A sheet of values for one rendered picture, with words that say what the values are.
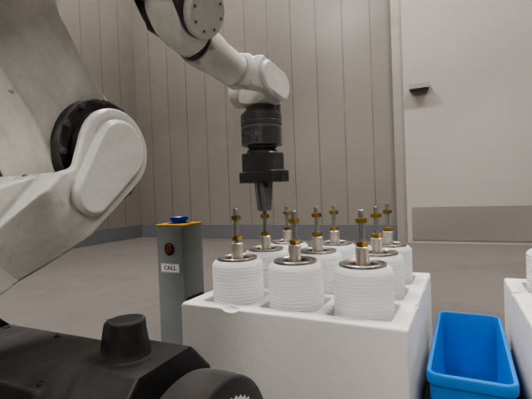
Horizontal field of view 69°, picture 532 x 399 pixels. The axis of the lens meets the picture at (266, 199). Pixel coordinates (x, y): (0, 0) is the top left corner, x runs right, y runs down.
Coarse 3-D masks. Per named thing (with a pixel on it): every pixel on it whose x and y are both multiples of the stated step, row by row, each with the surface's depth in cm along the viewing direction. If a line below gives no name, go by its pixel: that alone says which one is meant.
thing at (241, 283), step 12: (216, 264) 71; (228, 264) 69; (240, 264) 69; (252, 264) 70; (216, 276) 70; (228, 276) 69; (240, 276) 69; (252, 276) 70; (216, 288) 71; (228, 288) 69; (240, 288) 69; (252, 288) 70; (216, 300) 71; (228, 300) 69; (240, 300) 69; (252, 300) 70
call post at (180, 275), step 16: (192, 224) 84; (160, 240) 83; (176, 240) 81; (192, 240) 83; (160, 256) 83; (176, 256) 81; (192, 256) 83; (160, 272) 83; (176, 272) 81; (192, 272) 83; (160, 288) 84; (176, 288) 82; (192, 288) 83; (160, 304) 84; (176, 304) 82; (176, 320) 82; (176, 336) 82
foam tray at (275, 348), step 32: (416, 288) 74; (192, 320) 69; (224, 320) 66; (256, 320) 63; (288, 320) 61; (320, 320) 58; (352, 320) 57; (416, 320) 62; (224, 352) 66; (256, 352) 63; (288, 352) 61; (320, 352) 58; (352, 352) 56; (384, 352) 54; (416, 352) 60; (256, 384) 64; (288, 384) 61; (320, 384) 58; (352, 384) 56; (384, 384) 54; (416, 384) 59
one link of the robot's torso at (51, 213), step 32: (96, 128) 48; (128, 128) 52; (96, 160) 47; (128, 160) 52; (0, 192) 41; (32, 192) 43; (64, 192) 44; (96, 192) 47; (128, 192) 53; (0, 224) 40; (32, 224) 42; (64, 224) 45; (96, 224) 48; (0, 256) 41; (32, 256) 43; (0, 288) 41
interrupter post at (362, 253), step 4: (356, 248) 62; (360, 248) 62; (364, 248) 62; (368, 248) 62; (356, 252) 62; (360, 252) 62; (364, 252) 62; (368, 252) 62; (356, 256) 62; (360, 256) 62; (364, 256) 62; (368, 256) 62; (356, 260) 62; (360, 260) 62; (364, 260) 62; (368, 260) 62; (356, 264) 62; (360, 264) 62; (364, 264) 62; (368, 264) 62
